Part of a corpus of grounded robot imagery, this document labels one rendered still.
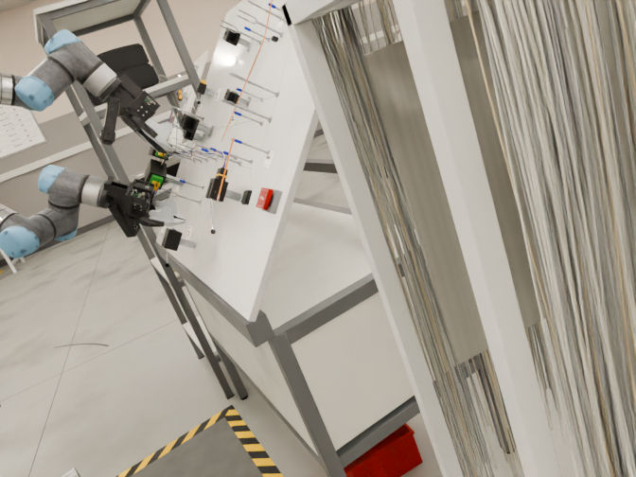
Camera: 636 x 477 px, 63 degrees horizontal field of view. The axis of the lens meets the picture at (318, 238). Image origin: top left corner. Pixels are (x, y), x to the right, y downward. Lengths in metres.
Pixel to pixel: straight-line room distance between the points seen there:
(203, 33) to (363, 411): 8.01
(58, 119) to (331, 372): 7.94
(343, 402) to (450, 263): 0.63
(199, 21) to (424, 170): 8.30
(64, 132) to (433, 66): 8.61
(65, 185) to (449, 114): 1.12
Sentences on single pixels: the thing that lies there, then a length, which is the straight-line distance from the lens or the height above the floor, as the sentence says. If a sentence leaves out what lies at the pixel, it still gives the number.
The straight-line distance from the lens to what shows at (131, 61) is 2.46.
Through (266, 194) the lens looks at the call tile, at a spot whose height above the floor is 1.11.
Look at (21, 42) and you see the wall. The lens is 9.10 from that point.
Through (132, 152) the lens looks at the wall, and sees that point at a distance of 8.92.
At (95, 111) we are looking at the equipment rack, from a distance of 2.34.
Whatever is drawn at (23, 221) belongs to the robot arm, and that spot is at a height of 1.24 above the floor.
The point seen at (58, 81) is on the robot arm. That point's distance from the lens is 1.38.
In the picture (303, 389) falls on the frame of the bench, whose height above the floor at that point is 0.64.
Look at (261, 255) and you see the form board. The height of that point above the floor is 0.98.
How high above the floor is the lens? 1.37
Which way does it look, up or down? 19 degrees down
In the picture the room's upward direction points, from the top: 21 degrees counter-clockwise
